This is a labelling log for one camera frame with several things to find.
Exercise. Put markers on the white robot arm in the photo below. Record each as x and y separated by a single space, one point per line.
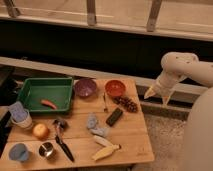
197 147

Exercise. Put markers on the orange apple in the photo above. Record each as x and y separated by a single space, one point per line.
40 131

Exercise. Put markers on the white banana piece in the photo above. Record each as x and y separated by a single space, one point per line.
102 141

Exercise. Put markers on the red chili pepper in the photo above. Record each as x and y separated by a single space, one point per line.
48 103

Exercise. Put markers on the purple bowl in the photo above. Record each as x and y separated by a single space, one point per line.
85 87

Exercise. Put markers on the blue cup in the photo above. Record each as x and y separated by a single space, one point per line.
19 152

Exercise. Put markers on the white cup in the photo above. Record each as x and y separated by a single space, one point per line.
23 120

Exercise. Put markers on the yellow corn cob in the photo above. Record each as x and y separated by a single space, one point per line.
105 152

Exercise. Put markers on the green plastic tray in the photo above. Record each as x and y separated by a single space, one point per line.
56 90

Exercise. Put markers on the black rectangular block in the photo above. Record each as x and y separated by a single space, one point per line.
114 117

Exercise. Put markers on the metal cup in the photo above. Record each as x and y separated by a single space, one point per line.
46 150

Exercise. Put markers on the dark small toy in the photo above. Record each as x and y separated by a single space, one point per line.
61 123

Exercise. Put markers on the black-handled knife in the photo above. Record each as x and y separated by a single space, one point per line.
63 146

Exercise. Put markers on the blue cloth in cup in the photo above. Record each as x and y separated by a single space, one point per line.
17 111

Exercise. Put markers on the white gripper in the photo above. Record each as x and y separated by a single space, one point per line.
163 86

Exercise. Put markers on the blue-grey towel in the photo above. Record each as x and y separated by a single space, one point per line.
94 128

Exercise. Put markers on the red bowl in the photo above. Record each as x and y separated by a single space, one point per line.
115 88

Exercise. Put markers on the dark grape bunch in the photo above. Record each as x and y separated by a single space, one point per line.
127 104

